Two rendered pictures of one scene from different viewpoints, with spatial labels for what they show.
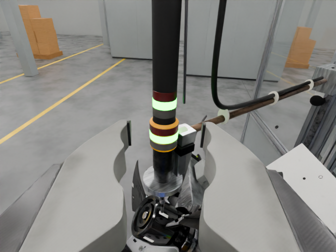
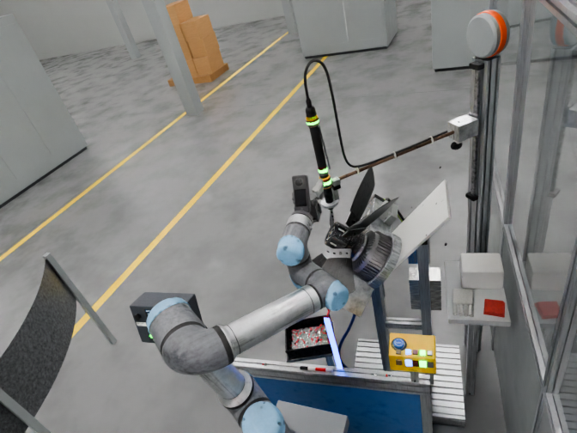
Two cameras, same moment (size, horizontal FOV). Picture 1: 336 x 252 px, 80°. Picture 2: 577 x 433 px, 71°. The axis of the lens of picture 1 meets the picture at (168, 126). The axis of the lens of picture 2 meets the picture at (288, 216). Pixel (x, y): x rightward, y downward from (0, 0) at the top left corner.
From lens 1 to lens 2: 126 cm
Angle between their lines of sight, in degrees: 21
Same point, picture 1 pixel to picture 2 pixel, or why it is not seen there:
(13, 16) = (166, 34)
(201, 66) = (464, 50)
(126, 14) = not seen: outside the picture
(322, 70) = (451, 125)
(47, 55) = (208, 76)
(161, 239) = (341, 244)
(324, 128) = (480, 164)
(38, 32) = (192, 43)
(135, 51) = (343, 39)
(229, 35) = not seen: outside the picture
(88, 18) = not seen: outside the picture
